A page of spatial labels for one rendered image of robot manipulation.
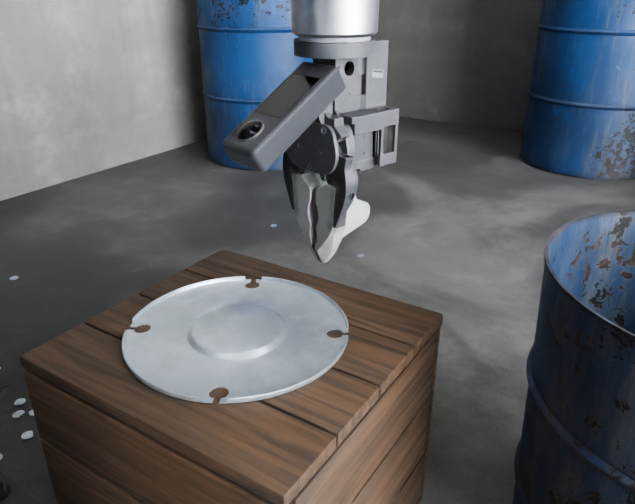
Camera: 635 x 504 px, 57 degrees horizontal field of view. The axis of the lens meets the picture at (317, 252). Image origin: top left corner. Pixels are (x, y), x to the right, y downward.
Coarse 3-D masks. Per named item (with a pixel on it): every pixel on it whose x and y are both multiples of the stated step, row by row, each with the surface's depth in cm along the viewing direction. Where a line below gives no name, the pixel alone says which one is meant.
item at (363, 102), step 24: (312, 48) 49; (336, 48) 49; (360, 48) 49; (384, 48) 54; (360, 72) 53; (384, 72) 55; (360, 96) 54; (384, 96) 56; (336, 120) 51; (360, 120) 52; (384, 120) 54; (312, 144) 53; (336, 144) 51; (360, 144) 55; (384, 144) 57; (312, 168) 54; (360, 168) 56
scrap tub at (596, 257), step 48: (576, 240) 79; (624, 240) 83; (576, 288) 83; (624, 288) 86; (576, 336) 60; (624, 336) 54; (528, 384) 78; (576, 384) 61; (624, 384) 55; (528, 432) 74; (576, 432) 62; (624, 432) 57; (528, 480) 75; (576, 480) 64; (624, 480) 58
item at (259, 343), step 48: (192, 288) 88; (240, 288) 88; (288, 288) 88; (144, 336) 76; (192, 336) 75; (240, 336) 75; (288, 336) 76; (192, 384) 67; (240, 384) 67; (288, 384) 67
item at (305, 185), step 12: (300, 180) 57; (312, 180) 57; (300, 192) 57; (312, 192) 57; (300, 204) 58; (312, 204) 57; (300, 216) 59; (312, 216) 58; (312, 228) 58; (312, 240) 59; (312, 252) 59
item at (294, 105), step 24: (312, 72) 51; (336, 72) 51; (288, 96) 50; (312, 96) 50; (336, 96) 52; (264, 120) 50; (288, 120) 49; (312, 120) 51; (240, 144) 49; (264, 144) 48; (288, 144) 50; (264, 168) 49
